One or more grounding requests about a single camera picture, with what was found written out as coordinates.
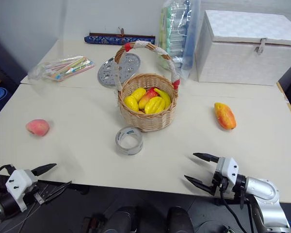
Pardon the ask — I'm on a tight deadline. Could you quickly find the perforated metal steamer plate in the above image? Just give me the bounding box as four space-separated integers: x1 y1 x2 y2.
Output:
97 53 141 86

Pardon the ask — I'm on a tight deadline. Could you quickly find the yellow plastic banana bunch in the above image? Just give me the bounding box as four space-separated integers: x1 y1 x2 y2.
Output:
144 96 166 115

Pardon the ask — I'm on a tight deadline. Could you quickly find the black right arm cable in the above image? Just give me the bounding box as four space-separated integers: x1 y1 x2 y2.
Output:
219 188 249 233

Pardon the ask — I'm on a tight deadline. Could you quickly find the plastic bag of straws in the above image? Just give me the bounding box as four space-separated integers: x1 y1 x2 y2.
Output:
28 55 96 83

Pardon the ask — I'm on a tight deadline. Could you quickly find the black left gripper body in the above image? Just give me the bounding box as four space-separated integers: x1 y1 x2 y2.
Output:
23 175 54 207

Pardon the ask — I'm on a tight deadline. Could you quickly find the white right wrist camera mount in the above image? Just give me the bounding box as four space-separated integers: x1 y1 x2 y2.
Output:
215 157 239 195

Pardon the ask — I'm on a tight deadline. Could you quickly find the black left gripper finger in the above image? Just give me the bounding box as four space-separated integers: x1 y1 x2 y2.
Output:
31 163 57 176
44 180 73 204

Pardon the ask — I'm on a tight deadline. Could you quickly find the wicker basket with handle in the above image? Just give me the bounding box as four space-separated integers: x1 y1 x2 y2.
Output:
113 40 180 133

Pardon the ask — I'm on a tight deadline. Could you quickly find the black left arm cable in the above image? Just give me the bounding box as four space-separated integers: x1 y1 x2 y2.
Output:
0 164 16 186

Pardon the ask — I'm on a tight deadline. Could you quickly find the red yellow mango fruit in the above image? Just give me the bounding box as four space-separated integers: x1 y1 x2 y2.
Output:
138 87 160 110

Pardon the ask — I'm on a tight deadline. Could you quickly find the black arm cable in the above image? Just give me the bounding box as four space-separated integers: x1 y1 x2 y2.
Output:
0 164 16 186
219 188 249 233

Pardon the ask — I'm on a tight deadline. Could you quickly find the pink peach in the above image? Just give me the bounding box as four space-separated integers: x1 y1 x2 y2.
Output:
25 119 50 137

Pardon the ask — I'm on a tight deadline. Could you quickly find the clear tape roll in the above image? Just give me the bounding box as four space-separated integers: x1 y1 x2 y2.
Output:
115 126 144 156

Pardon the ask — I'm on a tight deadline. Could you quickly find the dark rounded shape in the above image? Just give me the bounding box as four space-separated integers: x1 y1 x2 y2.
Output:
165 206 195 233
103 206 139 233

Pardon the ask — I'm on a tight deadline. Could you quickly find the blue rolled cloth scroll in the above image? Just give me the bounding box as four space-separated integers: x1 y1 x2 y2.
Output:
84 27 156 45

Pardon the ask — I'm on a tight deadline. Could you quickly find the white woven lidded box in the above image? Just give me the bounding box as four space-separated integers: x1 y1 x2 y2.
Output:
195 9 291 86

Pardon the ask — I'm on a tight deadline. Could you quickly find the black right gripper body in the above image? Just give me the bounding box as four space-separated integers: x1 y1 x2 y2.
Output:
210 163 231 197

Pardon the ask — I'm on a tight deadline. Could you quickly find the yellow-orange toy mango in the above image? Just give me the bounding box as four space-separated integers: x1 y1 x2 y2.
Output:
213 102 237 131

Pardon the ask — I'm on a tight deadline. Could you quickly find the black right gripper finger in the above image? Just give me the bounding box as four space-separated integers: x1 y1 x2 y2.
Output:
193 152 220 164
184 175 213 192

